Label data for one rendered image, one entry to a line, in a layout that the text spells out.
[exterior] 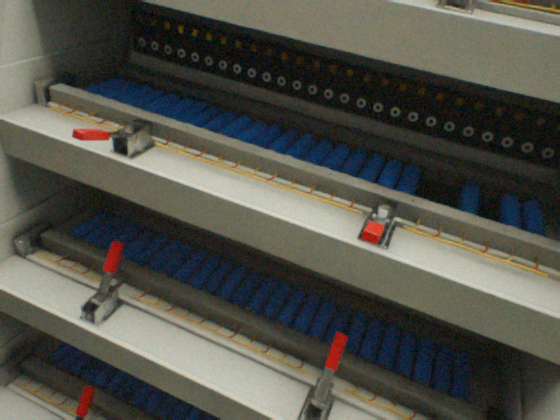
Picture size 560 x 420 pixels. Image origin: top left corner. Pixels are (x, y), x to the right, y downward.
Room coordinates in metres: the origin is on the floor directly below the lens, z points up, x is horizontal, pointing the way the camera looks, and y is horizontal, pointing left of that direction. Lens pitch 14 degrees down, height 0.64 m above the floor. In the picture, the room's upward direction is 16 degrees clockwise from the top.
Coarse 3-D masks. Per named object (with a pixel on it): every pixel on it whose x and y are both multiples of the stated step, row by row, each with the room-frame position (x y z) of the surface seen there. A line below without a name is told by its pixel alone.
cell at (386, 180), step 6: (390, 162) 0.50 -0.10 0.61; (396, 162) 0.50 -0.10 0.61; (384, 168) 0.49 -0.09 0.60; (390, 168) 0.48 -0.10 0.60; (396, 168) 0.48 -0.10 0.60; (402, 168) 0.50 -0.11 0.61; (384, 174) 0.47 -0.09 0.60; (390, 174) 0.47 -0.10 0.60; (396, 174) 0.47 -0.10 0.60; (378, 180) 0.46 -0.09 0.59; (384, 180) 0.45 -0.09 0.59; (390, 180) 0.46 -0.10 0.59; (396, 180) 0.47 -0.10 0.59; (390, 186) 0.45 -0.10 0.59
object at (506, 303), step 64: (64, 64) 0.56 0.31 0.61; (0, 128) 0.48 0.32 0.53; (64, 128) 0.48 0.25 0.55; (384, 128) 0.54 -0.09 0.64; (128, 192) 0.45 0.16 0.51; (192, 192) 0.42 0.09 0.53; (256, 192) 0.43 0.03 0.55; (320, 256) 0.39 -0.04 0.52; (384, 256) 0.37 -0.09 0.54; (448, 256) 0.38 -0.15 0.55; (448, 320) 0.37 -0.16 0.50; (512, 320) 0.35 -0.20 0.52
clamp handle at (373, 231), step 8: (384, 208) 0.38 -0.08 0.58; (376, 216) 0.38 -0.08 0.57; (384, 216) 0.38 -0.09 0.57; (368, 224) 0.34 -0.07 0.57; (376, 224) 0.35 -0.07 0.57; (384, 224) 0.37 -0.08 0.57; (368, 232) 0.32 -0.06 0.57; (376, 232) 0.32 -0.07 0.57; (368, 240) 0.32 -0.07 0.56; (376, 240) 0.32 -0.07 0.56
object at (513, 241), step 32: (64, 96) 0.51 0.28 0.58; (96, 96) 0.52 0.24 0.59; (160, 128) 0.48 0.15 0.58; (192, 128) 0.48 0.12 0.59; (256, 160) 0.45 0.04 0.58; (288, 160) 0.45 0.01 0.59; (352, 192) 0.43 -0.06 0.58; (384, 192) 0.42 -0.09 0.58; (416, 224) 0.40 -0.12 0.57; (448, 224) 0.40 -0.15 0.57; (480, 224) 0.40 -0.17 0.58; (512, 256) 0.38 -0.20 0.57; (544, 256) 0.38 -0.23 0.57
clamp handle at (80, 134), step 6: (126, 126) 0.45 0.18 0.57; (78, 132) 0.39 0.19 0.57; (84, 132) 0.39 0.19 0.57; (90, 132) 0.39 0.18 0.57; (96, 132) 0.40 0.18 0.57; (102, 132) 0.41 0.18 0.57; (108, 132) 0.42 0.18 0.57; (114, 132) 0.43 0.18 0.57; (120, 132) 0.44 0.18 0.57; (126, 132) 0.45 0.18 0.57; (132, 132) 0.45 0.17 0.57; (78, 138) 0.39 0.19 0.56; (84, 138) 0.39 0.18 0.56; (90, 138) 0.39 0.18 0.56; (96, 138) 0.40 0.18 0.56; (102, 138) 0.41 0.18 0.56; (108, 138) 0.42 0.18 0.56
